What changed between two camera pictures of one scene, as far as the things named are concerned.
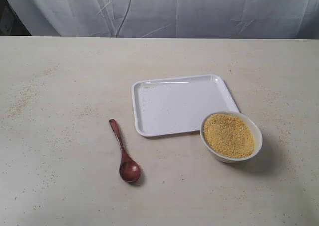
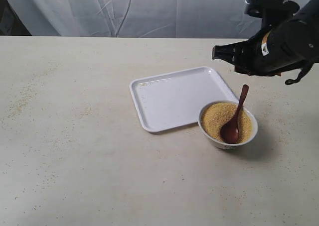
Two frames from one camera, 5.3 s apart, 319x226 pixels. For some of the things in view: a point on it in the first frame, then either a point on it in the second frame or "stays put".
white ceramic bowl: x=255 y=128 -> x=227 y=146
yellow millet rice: x=229 y=136 -> x=215 y=115
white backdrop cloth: x=289 y=13 stays put
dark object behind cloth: x=11 y=24 stays put
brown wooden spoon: x=129 y=170 -> x=230 y=132
